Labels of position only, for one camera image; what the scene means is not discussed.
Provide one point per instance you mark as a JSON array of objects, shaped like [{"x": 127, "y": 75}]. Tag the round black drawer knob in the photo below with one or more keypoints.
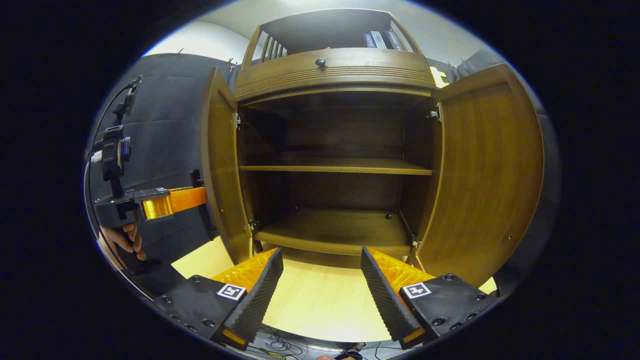
[{"x": 320, "y": 62}]

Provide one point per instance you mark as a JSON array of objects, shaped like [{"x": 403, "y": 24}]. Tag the wooden cabinet drawer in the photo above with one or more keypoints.
[{"x": 350, "y": 75}]

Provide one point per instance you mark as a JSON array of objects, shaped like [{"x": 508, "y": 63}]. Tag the wooden double-door shoe cabinet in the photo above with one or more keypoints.
[{"x": 335, "y": 75}]

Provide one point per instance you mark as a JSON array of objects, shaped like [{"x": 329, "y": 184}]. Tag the black backdrop cloth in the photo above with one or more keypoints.
[{"x": 165, "y": 125}]

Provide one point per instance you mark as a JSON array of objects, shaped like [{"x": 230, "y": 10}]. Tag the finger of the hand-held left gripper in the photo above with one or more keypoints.
[{"x": 175, "y": 201}]

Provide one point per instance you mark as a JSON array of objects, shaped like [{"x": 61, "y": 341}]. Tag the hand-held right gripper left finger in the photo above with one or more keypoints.
[{"x": 260, "y": 300}]

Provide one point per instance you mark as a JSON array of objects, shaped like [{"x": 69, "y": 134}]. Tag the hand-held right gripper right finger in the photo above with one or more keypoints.
[{"x": 382, "y": 300}]

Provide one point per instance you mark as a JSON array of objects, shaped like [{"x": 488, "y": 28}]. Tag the wooden shoe cabinet door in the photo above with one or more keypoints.
[
  {"x": 222, "y": 175},
  {"x": 485, "y": 175}
]

